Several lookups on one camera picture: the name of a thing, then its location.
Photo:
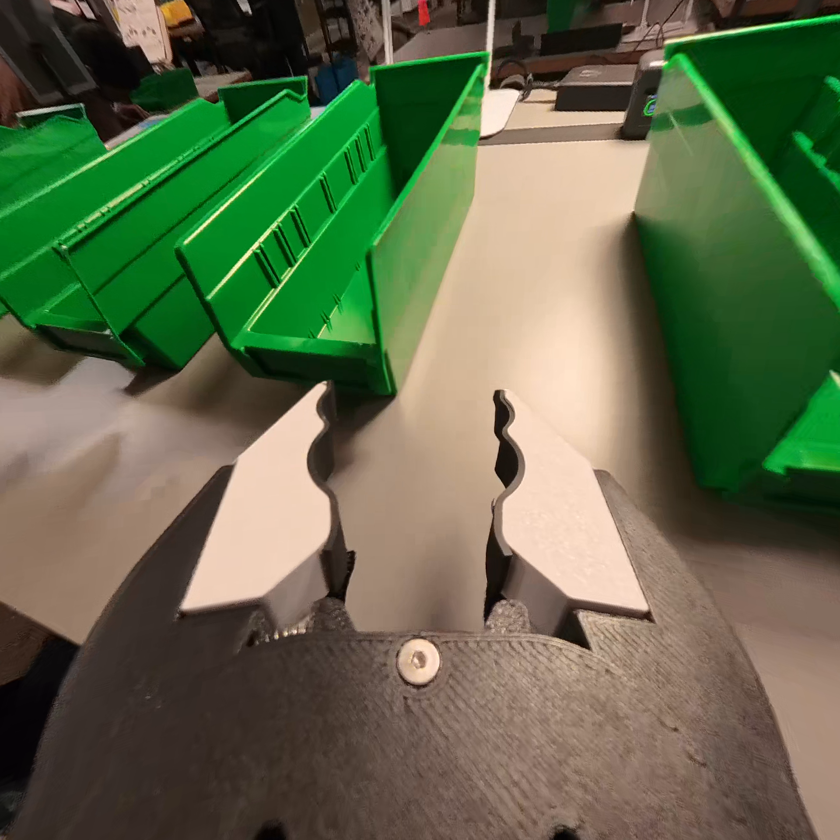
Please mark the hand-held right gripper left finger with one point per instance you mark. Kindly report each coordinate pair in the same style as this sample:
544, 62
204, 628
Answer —
269, 525

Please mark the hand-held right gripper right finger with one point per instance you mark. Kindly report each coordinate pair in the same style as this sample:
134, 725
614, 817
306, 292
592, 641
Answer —
564, 525

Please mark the green plastic bin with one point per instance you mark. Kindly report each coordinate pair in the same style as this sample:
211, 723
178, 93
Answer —
420, 229
709, 295
46, 157
164, 229

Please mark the white and wood document stand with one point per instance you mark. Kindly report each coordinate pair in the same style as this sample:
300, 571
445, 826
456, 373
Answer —
497, 111

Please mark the black box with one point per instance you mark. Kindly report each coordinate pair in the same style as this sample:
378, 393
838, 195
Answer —
594, 88

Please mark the grey electronic device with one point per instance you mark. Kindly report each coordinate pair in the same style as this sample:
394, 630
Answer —
643, 92

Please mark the teal storage tub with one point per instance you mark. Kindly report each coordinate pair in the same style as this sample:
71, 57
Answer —
336, 82

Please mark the black headphones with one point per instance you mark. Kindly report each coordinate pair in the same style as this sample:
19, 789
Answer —
512, 73

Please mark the black bar device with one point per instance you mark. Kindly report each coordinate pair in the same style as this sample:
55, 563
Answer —
581, 39

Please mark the grey background table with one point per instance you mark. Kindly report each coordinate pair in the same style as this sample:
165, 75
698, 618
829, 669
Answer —
459, 39

